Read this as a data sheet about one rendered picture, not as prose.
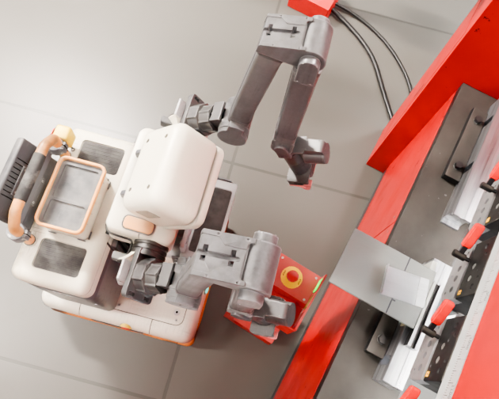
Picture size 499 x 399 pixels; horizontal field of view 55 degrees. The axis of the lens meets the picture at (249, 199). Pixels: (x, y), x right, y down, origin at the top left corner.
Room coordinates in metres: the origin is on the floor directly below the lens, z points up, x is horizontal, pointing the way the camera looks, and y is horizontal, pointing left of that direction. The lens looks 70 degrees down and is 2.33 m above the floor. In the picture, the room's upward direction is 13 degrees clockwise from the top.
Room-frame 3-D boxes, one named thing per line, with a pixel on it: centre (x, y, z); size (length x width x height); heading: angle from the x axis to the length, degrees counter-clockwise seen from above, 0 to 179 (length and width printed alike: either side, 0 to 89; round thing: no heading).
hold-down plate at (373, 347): (0.28, -0.50, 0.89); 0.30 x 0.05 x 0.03; 164
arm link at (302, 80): (0.59, -0.05, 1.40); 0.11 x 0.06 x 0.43; 178
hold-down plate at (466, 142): (0.89, -0.68, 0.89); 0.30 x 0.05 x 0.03; 164
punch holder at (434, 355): (0.14, -0.51, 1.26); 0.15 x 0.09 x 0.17; 164
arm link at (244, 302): (0.16, -0.04, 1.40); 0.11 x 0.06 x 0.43; 178
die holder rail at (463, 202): (0.83, -0.72, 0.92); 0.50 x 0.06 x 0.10; 164
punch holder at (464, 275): (0.33, -0.57, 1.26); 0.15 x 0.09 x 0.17; 164
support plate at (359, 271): (0.34, -0.42, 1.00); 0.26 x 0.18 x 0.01; 74
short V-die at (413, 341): (0.27, -0.55, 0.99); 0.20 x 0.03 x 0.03; 164
